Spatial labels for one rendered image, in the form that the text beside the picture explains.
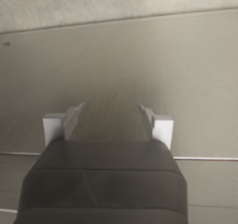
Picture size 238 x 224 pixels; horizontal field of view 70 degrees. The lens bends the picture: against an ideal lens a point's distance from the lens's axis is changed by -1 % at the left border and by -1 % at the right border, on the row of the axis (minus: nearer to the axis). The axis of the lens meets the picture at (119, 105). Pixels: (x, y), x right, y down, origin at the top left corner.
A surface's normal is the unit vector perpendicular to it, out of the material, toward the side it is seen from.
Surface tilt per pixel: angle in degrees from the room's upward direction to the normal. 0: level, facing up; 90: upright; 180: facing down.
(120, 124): 90
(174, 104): 90
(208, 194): 90
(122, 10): 0
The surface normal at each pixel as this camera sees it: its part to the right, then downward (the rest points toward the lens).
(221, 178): -0.13, -0.76
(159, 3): -0.11, 0.65
